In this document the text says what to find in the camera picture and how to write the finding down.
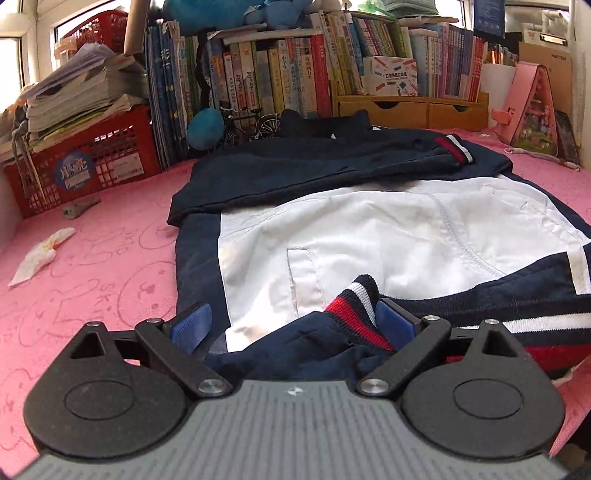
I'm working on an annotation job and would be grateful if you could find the navy white jacket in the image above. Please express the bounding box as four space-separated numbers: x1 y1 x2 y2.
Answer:
168 113 590 372

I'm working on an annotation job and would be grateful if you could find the wooden drawer organizer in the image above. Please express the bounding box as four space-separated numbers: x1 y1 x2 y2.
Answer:
332 92 489 132

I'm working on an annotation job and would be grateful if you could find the white printed cardboard box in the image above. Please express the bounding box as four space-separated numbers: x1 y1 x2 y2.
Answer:
363 56 419 97

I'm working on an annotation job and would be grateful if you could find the row of books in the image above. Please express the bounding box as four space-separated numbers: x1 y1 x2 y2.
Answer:
144 21 332 169
308 10 488 102

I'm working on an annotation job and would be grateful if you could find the row of books left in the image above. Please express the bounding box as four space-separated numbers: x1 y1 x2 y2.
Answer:
144 21 332 169

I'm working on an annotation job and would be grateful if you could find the brown cardboard box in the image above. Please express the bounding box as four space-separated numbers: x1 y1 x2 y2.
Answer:
519 42 573 116

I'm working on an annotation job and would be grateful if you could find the grey key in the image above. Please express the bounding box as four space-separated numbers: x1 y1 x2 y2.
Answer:
61 197 101 220

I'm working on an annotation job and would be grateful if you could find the blue plush ball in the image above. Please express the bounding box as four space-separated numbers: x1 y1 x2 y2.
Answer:
187 108 224 151

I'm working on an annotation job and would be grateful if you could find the blue plush toy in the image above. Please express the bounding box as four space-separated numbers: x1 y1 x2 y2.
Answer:
161 0 311 36

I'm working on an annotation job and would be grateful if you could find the stack of papers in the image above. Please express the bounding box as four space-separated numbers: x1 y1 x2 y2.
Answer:
20 43 147 135

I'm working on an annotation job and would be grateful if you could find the dark blue paper box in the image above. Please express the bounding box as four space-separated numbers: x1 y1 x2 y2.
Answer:
473 0 505 37

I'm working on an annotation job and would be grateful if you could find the miniature black bicycle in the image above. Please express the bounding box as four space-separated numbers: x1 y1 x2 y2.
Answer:
219 108 280 147

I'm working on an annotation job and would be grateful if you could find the row of books right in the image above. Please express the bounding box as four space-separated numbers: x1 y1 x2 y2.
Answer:
308 10 488 102

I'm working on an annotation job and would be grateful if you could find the green folded cloth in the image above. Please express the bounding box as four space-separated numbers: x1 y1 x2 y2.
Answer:
359 0 439 19

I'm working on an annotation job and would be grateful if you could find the pink triangular house box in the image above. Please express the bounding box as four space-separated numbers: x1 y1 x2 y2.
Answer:
491 62 558 156

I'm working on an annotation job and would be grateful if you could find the crumpled white tissue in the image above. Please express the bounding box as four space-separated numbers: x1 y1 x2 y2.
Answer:
8 227 76 287

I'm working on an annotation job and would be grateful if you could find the red plastic crate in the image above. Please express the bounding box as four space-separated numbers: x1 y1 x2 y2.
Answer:
1 9 161 217

